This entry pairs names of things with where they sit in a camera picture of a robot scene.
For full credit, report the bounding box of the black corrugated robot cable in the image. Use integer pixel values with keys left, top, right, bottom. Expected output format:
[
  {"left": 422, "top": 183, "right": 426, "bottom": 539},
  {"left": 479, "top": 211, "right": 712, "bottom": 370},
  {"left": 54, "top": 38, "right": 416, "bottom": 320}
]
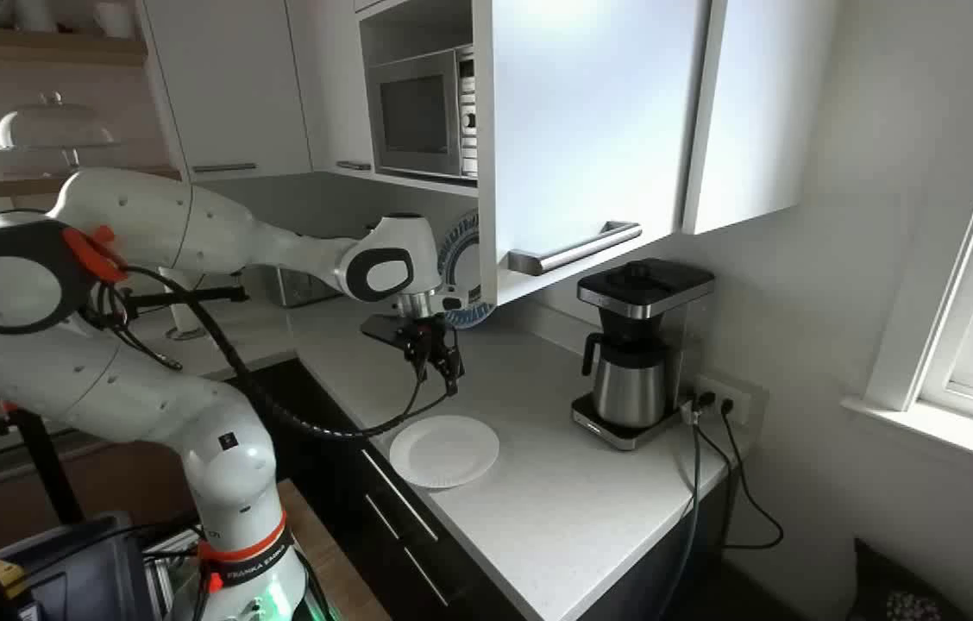
[{"left": 120, "top": 266, "right": 462, "bottom": 445}]

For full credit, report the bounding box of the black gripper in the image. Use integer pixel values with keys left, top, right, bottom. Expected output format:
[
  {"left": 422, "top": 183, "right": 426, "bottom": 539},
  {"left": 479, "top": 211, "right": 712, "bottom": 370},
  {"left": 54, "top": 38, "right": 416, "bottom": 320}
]
[{"left": 396, "top": 312, "right": 468, "bottom": 399}]

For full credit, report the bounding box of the closed white cabinet door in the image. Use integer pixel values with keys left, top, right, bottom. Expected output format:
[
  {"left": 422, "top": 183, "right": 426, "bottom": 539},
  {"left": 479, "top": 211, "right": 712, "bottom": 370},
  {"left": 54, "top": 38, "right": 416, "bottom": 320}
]
[{"left": 135, "top": 0, "right": 319, "bottom": 183}]

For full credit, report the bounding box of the white double power outlet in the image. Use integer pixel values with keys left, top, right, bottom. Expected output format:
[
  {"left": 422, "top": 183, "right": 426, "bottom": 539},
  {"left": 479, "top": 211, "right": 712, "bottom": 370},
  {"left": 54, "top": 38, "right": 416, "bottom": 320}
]
[{"left": 677, "top": 373, "right": 771, "bottom": 434}]

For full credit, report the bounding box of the narrow white cabinet door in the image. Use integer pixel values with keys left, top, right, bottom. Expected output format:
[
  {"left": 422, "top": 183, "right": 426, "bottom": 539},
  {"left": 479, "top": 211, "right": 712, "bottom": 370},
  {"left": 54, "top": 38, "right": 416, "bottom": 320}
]
[{"left": 677, "top": 0, "right": 841, "bottom": 240}]

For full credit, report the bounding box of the black power cable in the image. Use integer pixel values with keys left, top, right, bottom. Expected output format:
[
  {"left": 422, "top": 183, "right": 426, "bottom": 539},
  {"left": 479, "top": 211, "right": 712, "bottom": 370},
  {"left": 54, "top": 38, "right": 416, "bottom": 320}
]
[
  {"left": 656, "top": 399, "right": 708, "bottom": 621},
  {"left": 716, "top": 404, "right": 789, "bottom": 552}
]

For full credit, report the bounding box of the white wall cabinet carcass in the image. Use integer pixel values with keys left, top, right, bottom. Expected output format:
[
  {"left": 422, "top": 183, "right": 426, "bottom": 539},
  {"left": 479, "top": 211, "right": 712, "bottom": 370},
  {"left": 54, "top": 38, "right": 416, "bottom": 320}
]
[{"left": 284, "top": 0, "right": 482, "bottom": 202}]

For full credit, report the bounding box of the white paper plate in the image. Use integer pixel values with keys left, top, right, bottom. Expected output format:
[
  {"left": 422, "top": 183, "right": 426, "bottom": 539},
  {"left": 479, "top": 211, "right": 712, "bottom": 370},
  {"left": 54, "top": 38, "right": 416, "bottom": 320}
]
[{"left": 388, "top": 412, "right": 505, "bottom": 493}]

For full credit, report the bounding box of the short steel drawer handle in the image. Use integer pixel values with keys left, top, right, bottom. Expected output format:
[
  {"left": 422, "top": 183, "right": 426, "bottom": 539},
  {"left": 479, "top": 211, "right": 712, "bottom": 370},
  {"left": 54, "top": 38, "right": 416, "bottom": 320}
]
[
  {"left": 396, "top": 546, "right": 454, "bottom": 612},
  {"left": 359, "top": 490, "right": 404, "bottom": 543}
]

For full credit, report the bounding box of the wooden wall shelf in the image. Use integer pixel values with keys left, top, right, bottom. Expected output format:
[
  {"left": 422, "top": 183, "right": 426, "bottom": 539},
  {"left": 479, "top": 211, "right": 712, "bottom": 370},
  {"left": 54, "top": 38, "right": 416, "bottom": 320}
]
[
  {"left": 0, "top": 21, "right": 152, "bottom": 71},
  {"left": 0, "top": 171, "right": 76, "bottom": 202}
]

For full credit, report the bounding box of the glass cake dome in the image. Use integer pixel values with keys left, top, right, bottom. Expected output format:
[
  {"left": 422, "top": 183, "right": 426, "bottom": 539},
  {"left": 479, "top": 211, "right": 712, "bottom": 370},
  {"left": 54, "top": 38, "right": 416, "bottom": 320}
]
[{"left": 0, "top": 90, "right": 120, "bottom": 156}]

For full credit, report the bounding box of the open white cabinet door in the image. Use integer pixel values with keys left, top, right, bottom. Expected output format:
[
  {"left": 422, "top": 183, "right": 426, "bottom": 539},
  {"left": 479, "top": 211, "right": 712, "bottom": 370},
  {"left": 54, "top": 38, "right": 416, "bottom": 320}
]
[{"left": 468, "top": 0, "right": 731, "bottom": 312}]

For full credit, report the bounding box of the steel and black coffee maker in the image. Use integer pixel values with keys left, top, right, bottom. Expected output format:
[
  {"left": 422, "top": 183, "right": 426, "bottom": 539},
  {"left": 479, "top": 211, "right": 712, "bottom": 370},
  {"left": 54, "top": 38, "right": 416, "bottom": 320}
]
[{"left": 569, "top": 256, "right": 718, "bottom": 455}]

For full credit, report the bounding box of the silver microwave oven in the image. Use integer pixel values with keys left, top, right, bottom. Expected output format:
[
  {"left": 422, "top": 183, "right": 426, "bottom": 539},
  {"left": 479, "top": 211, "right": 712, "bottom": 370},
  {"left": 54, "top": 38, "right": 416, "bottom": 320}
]
[{"left": 366, "top": 44, "right": 479, "bottom": 188}]

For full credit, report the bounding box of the white mug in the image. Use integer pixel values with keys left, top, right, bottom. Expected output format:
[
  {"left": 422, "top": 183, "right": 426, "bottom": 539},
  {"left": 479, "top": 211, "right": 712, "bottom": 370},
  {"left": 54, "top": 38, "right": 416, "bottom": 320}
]
[{"left": 88, "top": 0, "right": 141, "bottom": 42}]

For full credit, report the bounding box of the long steel drawer handle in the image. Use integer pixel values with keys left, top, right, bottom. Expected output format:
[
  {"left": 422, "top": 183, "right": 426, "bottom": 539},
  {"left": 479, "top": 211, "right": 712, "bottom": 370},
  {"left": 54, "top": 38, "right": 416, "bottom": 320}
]
[{"left": 359, "top": 445, "right": 443, "bottom": 546}]

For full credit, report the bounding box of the kitchen base cabinet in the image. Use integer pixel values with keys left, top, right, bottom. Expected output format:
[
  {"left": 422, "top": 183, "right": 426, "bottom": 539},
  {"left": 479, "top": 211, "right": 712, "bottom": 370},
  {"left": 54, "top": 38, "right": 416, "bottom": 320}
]
[{"left": 243, "top": 356, "right": 743, "bottom": 621}]

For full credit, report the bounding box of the white jar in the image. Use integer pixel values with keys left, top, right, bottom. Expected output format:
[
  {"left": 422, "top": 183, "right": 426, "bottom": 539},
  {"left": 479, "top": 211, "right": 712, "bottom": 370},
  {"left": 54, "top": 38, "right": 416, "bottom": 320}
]
[{"left": 11, "top": 0, "right": 59, "bottom": 34}]

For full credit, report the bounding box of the steel cabinet door handle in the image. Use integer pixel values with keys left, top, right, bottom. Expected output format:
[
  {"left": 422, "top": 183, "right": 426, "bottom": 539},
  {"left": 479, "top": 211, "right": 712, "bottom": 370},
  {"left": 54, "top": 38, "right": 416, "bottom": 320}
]
[{"left": 505, "top": 217, "right": 647, "bottom": 281}]

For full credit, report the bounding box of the dark floral cushion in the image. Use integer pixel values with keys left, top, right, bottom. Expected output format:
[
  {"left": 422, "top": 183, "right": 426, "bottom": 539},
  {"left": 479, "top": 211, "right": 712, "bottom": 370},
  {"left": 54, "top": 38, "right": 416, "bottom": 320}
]
[{"left": 845, "top": 536, "right": 964, "bottom": 621}]

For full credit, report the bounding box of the white window frame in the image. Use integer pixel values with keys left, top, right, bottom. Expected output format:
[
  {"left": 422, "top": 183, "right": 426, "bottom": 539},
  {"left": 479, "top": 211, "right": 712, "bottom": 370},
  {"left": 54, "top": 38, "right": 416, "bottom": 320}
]
[{"left": 841, "top": 31, "right": 973, "bottom": 481}]

